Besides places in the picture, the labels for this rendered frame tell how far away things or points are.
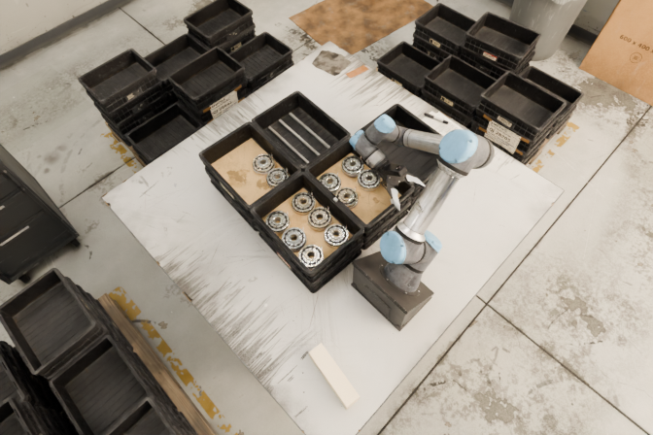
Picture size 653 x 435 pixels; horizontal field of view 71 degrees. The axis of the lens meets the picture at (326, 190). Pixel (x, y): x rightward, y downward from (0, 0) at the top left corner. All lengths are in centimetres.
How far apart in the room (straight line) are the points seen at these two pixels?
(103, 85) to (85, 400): 191
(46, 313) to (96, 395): 46
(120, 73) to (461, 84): 227
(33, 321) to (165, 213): 78
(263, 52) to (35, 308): 212
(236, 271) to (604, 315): 206
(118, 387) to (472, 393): 173
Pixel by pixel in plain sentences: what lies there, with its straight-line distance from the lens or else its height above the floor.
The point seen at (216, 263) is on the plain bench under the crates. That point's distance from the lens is 211.
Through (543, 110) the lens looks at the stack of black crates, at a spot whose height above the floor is 49.
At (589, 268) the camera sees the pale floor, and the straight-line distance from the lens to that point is 316.
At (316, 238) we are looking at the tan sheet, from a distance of 195.
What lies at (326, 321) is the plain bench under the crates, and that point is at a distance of 195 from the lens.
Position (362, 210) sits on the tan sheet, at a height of 83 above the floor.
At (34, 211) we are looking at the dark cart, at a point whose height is 48.
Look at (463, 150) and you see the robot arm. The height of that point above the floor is 140.
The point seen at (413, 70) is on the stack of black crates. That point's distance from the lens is 344.
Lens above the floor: 256
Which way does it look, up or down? 57 degrees down
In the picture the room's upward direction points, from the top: 3 degrees counter-clockwise
